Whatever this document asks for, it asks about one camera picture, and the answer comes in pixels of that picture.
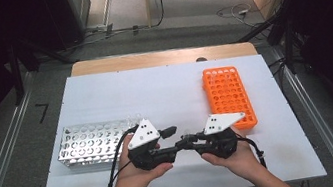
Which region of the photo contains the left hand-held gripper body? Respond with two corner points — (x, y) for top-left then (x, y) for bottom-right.
(122, 114), (181, 174)

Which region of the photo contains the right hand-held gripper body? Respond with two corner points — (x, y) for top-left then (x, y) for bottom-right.
(192, 110), (252, 164)

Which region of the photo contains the orange plastic test tube rack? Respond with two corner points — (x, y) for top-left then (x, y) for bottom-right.
(199, 61), (260, 136)

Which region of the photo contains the silver metal test tube rack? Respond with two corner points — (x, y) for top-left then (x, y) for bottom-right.
(53, 114), (149, 171)

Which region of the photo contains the person's right hand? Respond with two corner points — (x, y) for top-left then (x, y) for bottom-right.
(197, 123), (266, 187)

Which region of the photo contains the person's left hand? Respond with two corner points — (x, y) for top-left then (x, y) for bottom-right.
(107, 129), (178, 187)

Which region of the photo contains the white table board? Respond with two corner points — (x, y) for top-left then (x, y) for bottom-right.
(18, 38), (328, 187)

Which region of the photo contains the wooden table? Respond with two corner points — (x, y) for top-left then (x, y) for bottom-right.
(69, 33), (260, 85)

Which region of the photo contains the black metal stand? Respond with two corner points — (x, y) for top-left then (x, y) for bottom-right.
(232, 6), (309, 83)
(3, 29), (82, 107)

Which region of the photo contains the black cabinet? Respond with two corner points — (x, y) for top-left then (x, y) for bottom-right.
(39, 0), (98, 53)

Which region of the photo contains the thick black gripper cable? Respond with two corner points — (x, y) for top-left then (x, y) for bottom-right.
(95, 123), (150, 187)

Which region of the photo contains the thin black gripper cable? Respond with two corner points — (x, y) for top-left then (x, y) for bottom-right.
(108, 160), (136, 187)

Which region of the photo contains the black gripper cable with plug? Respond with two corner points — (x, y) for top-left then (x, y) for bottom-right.
(235, 130), (269, 175)

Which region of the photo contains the grey floor cable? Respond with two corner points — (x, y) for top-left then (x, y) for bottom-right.
(53, 16), (154, 55)

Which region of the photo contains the white floor cable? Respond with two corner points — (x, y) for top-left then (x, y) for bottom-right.
(214, 0), (258, 33)

